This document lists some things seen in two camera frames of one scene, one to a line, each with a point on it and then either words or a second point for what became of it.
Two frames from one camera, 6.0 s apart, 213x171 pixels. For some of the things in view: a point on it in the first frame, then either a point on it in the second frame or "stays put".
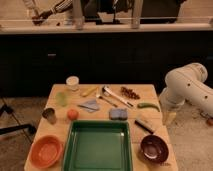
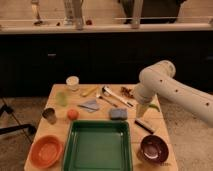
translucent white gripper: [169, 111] → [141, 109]
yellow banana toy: [84, 94] stays put
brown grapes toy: [129, 92] stays put
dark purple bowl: [154, 148] stays put
